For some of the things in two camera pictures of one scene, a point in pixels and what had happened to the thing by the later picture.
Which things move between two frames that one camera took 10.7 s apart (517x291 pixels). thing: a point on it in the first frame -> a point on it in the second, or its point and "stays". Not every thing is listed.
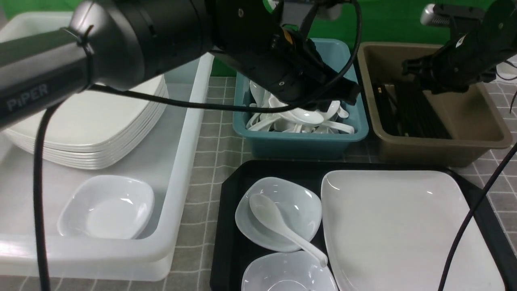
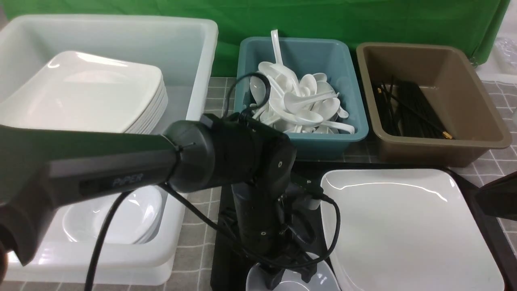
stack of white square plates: [97, 129] stays
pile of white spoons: [329, 118] stays
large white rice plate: [395, 230] stays
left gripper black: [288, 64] -> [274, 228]
